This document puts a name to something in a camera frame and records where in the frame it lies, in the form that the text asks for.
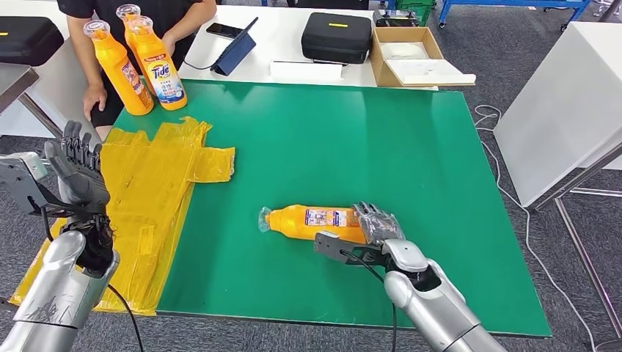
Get thin black pen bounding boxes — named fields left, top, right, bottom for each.
left=273, top=59, right=350, bottom=67

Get white round foam insert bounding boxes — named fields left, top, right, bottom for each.
left=380, top=42, right=431, bottom=61

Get black right wrist camera bracket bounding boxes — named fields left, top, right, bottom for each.
left=313, top=232, right=389, bottom=267

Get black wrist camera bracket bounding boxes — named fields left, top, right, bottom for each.
left=0, top=165, right=106, bottom=219
left=313, top=232, right=389, bottom=267

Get white table metal legs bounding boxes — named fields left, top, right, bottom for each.
left=493, top=21, right=622, bottom=341

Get cardboard box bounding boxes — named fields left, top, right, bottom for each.
left=369, top=26, right=445, bottom=89

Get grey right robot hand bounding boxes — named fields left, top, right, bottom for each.
left=352, top=201, right=406, bottom=246

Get blue tablet case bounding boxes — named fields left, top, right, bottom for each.
left=210, top=17, right=260, bottom=77

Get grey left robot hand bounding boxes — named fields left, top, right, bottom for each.
left=43, top=120, right=111, bottom=208

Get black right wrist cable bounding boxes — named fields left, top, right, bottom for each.
left=340, top=250, right=398, bottom=352

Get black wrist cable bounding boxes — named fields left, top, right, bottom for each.
left=340, top=250, right=398, bottom=352
left=41, top=206, right=145, bottom=352

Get white floor cable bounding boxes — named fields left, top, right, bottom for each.
left=473, top=104, right=599, bottom=352

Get black zip case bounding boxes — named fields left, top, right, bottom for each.
left=0, top=16, right=65, bottom=67

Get orange detergent bottle clear cap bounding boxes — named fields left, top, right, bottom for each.
left=128, top=15, right=188, bottom=111
left=257, top=204, right=367, bottom=245
left=115, top=4, right=156, bottom=95
left=82, top=19, right=155, bottom=117

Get yellow plastic sheet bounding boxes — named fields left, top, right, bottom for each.
left=10, top=116, right=237, bottom=317

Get black device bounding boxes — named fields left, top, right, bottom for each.
left=373, top=8, right=420, bottom=28

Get green plastic crate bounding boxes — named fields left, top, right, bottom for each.
left=394, top=0, right=436, bottom=26

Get black left wrist camera bracket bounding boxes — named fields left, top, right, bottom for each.
left=0, top=165, right=106, bottom=219

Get black case yellow label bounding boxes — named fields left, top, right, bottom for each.
left=300, top=12, right=373, bottom=65

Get white side table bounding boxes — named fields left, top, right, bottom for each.
left=0, top=0, right=100, bottom=142

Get white foam sheet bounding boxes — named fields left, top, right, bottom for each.
left=386, top=59, right=478, bottom=89

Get person's left hand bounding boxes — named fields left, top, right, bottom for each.
left=161, top=31, right=179, bottom=58

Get grey table metal leg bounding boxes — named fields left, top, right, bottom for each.
left=0, top=64, right=64, bottom=139

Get black smartphone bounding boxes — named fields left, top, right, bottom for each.
left=205, top=22, right=245, bottom=40

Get person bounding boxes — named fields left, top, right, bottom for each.
left=57, top=0, right=217, bottom=142

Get blue metal rack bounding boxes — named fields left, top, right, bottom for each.
left=439, top=0, right=594, bottom=28

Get person's right hand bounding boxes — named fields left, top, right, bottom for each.
left=82, top=83, right=108, bottom=122

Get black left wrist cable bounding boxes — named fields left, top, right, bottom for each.
left=41, top=206, right=145, bottom=352

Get white paper sheet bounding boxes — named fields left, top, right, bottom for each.
left=268, top=60, right=344, bottom=81

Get white desk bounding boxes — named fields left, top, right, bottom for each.
left=177, top=4, right=439, bottom=92

